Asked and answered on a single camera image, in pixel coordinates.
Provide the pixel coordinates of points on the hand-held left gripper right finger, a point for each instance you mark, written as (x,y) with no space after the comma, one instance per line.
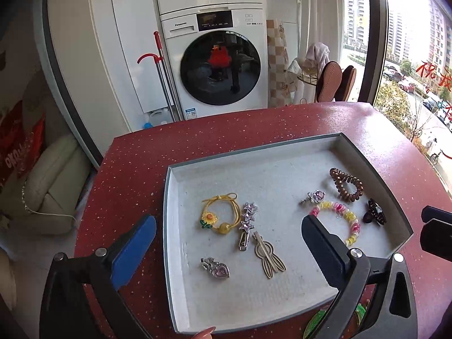
(325,250)

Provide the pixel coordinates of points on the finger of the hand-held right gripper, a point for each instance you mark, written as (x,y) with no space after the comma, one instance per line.
(438,213)
(438,236)

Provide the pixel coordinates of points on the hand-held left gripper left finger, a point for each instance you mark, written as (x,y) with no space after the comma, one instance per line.
(136,250)

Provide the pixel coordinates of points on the beige hair clip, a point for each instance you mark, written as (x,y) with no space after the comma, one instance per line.
(265,254)

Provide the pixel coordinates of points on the black claw hair clip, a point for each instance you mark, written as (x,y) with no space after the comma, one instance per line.
(374,213)

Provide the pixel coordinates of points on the silver star hair clip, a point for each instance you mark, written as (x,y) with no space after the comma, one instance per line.
(247,219)

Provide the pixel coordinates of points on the grey shallow tray box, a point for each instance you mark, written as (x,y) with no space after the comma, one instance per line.
(282,176)

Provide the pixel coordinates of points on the person's left hand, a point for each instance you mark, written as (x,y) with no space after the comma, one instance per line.
(206,333)

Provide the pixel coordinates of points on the green translucent bangle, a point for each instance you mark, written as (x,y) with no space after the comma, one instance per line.
(316,325)

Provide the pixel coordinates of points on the cream sofa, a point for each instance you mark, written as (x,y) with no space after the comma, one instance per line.
(53,183)

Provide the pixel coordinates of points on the white plastic jug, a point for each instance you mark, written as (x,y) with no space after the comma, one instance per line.
(155,120)

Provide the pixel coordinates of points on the red cushion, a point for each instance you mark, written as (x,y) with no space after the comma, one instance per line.
(21,144)

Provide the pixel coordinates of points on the white towel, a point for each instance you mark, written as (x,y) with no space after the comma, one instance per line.
(317,54)

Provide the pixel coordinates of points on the checkered hanging cloth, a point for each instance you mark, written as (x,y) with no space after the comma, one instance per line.
(277,60)

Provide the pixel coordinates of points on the white washing machine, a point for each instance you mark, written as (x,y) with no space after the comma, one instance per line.
(215,60)

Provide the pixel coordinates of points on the white tall cabinet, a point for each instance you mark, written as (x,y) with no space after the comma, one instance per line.
(116,42)

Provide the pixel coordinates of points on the dark window frame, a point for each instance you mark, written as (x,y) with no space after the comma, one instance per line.
(374,42)

